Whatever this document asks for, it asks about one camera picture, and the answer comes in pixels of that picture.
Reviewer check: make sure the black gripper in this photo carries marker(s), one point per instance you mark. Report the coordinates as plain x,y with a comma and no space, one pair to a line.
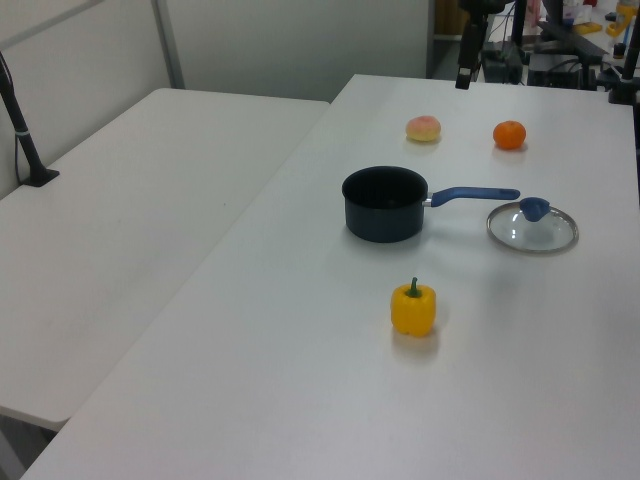
480,6

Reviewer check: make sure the glass lid with blue knob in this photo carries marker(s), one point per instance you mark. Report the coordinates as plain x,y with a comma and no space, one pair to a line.
532,232

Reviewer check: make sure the thin black background pole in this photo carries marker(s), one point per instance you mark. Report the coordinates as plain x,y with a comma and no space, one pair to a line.
520,22

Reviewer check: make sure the black equipment box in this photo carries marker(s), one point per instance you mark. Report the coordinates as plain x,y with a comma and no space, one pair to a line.
555,70

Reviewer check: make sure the orange mandarin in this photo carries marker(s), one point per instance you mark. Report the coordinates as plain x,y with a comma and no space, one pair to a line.
509,135

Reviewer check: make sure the pink yellow peach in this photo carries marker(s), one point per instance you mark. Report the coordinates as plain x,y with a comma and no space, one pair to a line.
423,129

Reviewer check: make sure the yellow background object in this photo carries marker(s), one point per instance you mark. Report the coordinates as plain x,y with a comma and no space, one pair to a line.
621,22

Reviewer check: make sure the dark blue saucepan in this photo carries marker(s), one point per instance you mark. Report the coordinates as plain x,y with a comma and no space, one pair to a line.
382,205

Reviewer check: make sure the yellow bell pepper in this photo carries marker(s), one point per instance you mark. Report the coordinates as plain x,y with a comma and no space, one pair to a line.
412,312

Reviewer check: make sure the black camera stand pole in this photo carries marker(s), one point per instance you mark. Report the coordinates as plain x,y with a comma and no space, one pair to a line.
626,75
22,140

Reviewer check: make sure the grey partition post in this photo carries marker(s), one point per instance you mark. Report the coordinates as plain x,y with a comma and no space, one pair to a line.
169,45

